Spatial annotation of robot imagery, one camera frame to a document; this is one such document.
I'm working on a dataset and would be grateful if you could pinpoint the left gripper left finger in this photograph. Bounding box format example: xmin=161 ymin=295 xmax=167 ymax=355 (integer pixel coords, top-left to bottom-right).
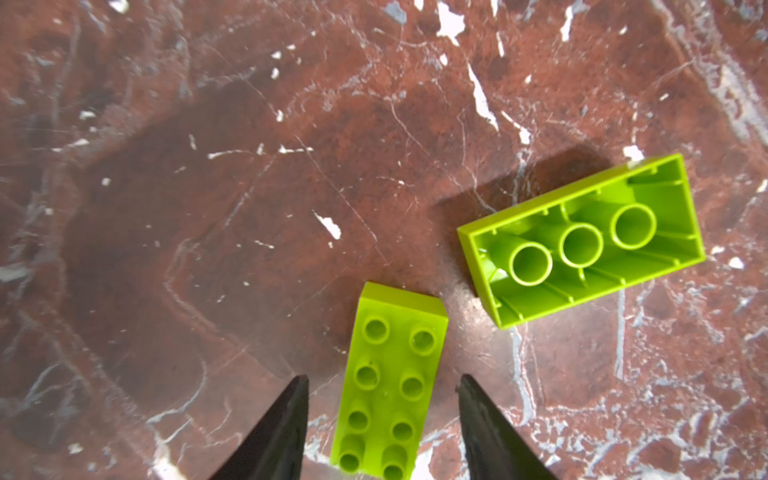
xmin=211 ymin=375 xmax=309 ymax=480

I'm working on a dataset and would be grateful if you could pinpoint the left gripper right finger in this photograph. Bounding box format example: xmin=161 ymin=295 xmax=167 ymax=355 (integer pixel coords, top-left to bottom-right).
xmin=457 ymin=374 xmax=556 ymax=480

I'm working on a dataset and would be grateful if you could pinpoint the green brick bottom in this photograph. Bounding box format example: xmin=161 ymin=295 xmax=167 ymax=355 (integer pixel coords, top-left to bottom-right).
xmin=331 ymin=282 xmax=449 ymax=479

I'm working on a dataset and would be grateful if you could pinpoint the green brick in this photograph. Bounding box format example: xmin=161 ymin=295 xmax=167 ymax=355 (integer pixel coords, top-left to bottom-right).
xmin=331 ymin=282 xmax=449 ymax=479
xmin=457 ymin=154 xmax=706 ymax=329

